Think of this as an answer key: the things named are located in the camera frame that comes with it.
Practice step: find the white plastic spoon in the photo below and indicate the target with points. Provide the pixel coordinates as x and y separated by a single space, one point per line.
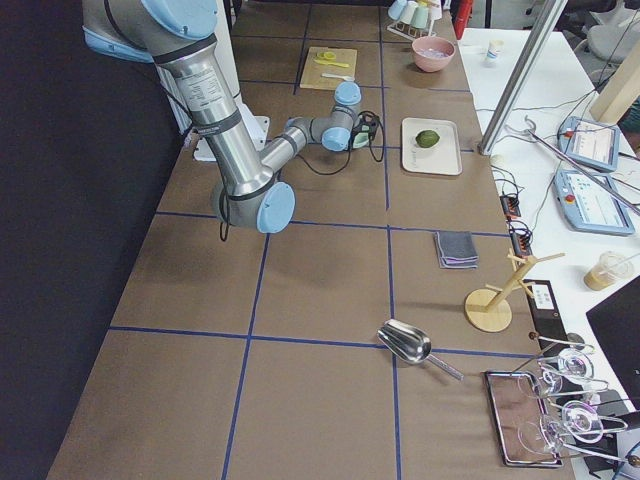
345 78

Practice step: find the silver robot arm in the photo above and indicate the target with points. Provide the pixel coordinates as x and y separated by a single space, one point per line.
179 37

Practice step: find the pink bowl with ice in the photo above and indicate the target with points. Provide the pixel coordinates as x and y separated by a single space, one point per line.
432 53

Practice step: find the steel ice scoop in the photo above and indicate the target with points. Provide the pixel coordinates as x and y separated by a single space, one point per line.
412 345

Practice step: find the grey folded cloth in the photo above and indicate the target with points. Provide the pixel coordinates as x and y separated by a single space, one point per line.
456 250

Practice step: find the green avocado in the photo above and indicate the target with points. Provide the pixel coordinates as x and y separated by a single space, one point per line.
427 139

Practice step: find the cream rabbit tray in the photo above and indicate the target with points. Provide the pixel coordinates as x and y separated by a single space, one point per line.
442 159

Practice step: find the bamboo cutting board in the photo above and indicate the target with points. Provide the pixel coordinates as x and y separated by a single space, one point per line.
311 72

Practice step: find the yellow plastic knife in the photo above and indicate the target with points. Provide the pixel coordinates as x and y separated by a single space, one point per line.
323 61

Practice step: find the wooden mug tree stand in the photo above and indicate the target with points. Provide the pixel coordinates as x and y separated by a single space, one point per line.
487 308

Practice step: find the rack of pastel cups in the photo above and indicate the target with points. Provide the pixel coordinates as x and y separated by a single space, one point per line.
413 19

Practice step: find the black label box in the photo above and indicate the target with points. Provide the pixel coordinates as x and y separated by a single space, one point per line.
544 310

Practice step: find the paper cup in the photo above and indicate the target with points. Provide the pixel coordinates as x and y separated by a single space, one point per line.
493 52

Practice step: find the lower teach pendant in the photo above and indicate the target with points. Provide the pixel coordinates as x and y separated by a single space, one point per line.
588 207

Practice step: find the teach pendant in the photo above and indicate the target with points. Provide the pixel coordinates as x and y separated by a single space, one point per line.
590 143
588 207

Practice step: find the glass wine glasses rack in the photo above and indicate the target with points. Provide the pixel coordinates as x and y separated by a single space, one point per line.
567 375

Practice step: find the shiny metal tray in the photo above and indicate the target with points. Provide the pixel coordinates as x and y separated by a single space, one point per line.
516 412

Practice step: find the iced coffee cup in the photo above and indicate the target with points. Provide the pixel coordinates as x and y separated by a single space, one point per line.
610 268

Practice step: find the upper teach pendant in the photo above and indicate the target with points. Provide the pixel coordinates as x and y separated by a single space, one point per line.
590 143

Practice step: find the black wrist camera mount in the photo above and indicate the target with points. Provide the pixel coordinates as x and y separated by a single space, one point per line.
369 122

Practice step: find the aluminium frame post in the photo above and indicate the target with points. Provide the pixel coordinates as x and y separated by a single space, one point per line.
538 36

